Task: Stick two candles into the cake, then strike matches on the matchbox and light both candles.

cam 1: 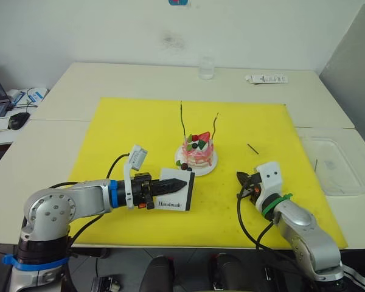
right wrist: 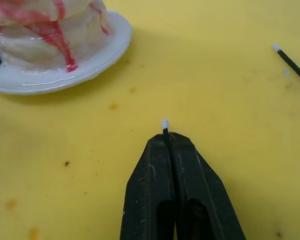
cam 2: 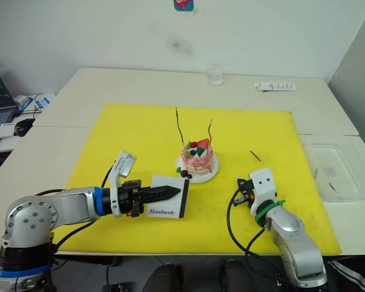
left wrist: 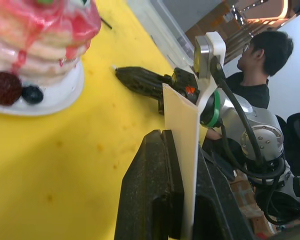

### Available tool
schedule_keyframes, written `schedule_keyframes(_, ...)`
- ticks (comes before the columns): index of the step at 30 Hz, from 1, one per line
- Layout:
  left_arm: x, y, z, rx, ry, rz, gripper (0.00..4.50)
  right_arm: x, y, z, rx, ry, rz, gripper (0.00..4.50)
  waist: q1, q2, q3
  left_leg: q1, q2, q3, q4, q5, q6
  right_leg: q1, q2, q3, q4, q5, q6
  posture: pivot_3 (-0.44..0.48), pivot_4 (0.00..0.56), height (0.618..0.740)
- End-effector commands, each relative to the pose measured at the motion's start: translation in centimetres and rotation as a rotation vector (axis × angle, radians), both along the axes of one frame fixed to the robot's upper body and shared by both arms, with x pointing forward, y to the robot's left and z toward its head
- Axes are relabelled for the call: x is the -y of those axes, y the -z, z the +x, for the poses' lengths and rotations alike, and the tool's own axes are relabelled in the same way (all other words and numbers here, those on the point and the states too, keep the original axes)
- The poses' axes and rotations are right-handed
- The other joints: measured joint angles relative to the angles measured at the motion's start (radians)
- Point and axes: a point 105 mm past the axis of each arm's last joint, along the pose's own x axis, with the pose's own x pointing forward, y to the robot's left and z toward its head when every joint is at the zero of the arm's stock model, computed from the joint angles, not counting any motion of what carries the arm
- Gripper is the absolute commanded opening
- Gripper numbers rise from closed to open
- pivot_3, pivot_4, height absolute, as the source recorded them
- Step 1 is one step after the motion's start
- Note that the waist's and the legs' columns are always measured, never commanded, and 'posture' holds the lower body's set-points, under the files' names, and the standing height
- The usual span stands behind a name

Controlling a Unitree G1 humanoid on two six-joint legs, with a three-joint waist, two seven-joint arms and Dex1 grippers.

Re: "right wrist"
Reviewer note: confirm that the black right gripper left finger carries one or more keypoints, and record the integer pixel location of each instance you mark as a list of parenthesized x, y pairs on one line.
[(150, 180)]

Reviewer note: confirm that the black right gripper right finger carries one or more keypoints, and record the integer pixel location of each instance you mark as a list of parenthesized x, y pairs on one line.
[(197, 190)]

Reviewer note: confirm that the black match with white tip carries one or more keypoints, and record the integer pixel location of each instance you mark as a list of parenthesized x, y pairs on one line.
[(165, 123), (292, 63)]

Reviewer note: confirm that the pink layered cake with strawberry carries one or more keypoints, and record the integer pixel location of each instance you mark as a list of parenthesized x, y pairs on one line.
[(27, 45)]

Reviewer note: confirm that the yellow table mat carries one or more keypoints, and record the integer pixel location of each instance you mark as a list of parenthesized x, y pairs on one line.
[(215, 75)]

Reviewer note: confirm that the white round plate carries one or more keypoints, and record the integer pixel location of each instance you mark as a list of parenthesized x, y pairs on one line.
[(65, 80)]

